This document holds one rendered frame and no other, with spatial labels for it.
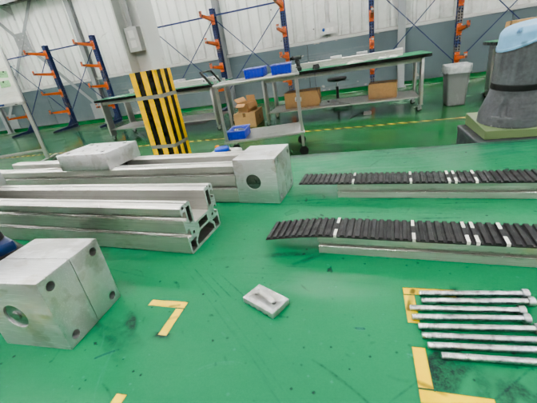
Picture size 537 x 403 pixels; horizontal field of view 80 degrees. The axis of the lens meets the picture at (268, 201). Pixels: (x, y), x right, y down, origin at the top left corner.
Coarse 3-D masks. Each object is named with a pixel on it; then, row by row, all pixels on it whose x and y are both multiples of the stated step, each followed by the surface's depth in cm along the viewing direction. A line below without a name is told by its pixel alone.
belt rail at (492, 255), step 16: (320, 240) 46; (336, 240) 45; (352, 240) 44; (368, 240) 43; (384, 256) 43; (400, 256) 43; (416, 256) 42; (432, 256) 41; (448, 256) 40; (464, 256) 40; (480, 256) 39; (496, 256) 39; (512, 256) 38; (528, 256) 38
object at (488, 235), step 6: (480, 222) 42; (486, 222) 41; (480, 228) 40; (486, 228) 41; (492, 228) 40; (480, 234) 40; (486, 234) 39; (492, 234) 39; (486, 240) 38; (492, 240) 38; (498, 240) 38
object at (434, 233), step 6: (426, 222) 44; (432, 222) 44; (438, 222) 43; (426, 228) 43; (432, 228) 42; (438, 228) 42; (426, 234) 41; (432, 234) 41; (438, 234) 41; (432, 240) 40; (438, 240) 40
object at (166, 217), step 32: (0, 192) 74; (32, 192) 70; (64, 192) 66; (96, 192) 63; (128, 192) 60; (160, 192) 58; (192, 192) 55; (0, 224) 69; (32, 224) 63; (64, 224) 59; (96, 224) 56; (128, 224) 53; (160, 224) 51; (192, 224) 51
